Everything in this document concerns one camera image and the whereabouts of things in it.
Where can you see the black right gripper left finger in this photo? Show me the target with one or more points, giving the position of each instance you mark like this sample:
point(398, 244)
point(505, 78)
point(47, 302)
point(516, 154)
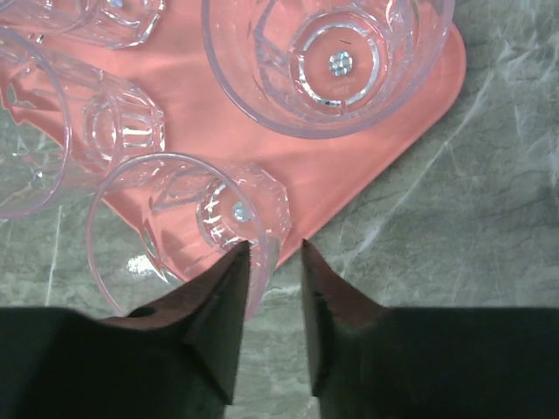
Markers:
point(174, 357)

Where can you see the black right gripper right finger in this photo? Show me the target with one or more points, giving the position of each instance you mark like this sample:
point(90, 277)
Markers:
point(371, 361)

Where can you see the pink plastic tray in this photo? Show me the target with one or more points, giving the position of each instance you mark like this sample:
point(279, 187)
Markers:
point(321, 176)

